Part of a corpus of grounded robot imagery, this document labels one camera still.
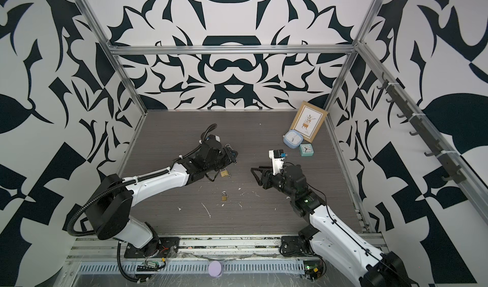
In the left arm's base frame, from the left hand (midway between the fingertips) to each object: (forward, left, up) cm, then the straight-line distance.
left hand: (238, 151), depth 83 cm
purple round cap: (-41, +9, -8) cm, 42 cm away
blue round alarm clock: (+16, -29, -14) cm, 36 cm away
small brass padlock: (-14, +7, -17) cm, 23 cm away
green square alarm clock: (+9, -35, -15) cm, 40 cm away
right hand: (-10, -6, +2) cm, 12 cm away
